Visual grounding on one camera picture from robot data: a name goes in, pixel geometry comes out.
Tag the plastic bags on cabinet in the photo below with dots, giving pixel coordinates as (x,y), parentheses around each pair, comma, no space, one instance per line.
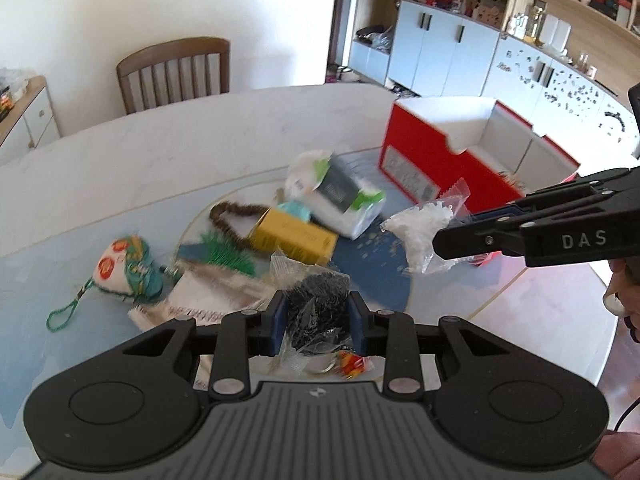
(375,37)

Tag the white cabinet with stickers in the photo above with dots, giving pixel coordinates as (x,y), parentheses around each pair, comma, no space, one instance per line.
(565,90)

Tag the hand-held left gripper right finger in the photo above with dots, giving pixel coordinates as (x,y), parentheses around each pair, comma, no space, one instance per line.
(356,320)

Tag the yellow box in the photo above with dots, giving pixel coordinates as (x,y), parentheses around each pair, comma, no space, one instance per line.
(292,237)

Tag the small teal object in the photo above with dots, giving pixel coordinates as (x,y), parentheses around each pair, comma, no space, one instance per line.
(295,210)

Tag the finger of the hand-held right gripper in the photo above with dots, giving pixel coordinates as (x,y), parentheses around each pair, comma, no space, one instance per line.
(475,240)
(550,195)

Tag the low white cabinet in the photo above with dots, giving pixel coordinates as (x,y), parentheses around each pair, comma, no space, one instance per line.
(367,62)

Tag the tall white cabinet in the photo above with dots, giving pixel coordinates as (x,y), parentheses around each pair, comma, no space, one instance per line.
(440,50)

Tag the white green tissue packet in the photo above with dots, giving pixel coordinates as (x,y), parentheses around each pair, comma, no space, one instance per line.
(345,200)

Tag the white sideboard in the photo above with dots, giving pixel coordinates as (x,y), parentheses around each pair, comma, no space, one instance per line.
(27,120)

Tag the white storage container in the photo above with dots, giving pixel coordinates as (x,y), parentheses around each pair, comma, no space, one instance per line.
(556,32)

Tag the green bristle brush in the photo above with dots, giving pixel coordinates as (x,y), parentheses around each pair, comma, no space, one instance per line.
(220,255)

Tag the slatted wooden chair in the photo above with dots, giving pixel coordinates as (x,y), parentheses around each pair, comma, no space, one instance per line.
(172,72)

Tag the bag of white beads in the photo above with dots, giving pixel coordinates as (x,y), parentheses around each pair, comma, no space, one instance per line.
(420,230)

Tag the red cardboard box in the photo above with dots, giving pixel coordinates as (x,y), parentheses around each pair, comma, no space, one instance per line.
(430,160)

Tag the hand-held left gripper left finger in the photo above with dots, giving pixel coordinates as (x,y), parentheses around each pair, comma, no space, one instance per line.
(279,316)

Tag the drinking glass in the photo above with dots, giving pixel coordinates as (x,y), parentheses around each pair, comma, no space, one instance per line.
(583,60)

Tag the person's right hand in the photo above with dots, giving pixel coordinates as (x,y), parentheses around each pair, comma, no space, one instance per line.
(625,285)

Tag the red orange candy wrapper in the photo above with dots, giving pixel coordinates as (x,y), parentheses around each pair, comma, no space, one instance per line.
(352,364)

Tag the bag of black beads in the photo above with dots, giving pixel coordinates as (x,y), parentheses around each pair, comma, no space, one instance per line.
(312,305)

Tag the patterned fabric pouch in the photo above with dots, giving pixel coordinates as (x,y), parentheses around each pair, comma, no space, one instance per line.
(127,270)

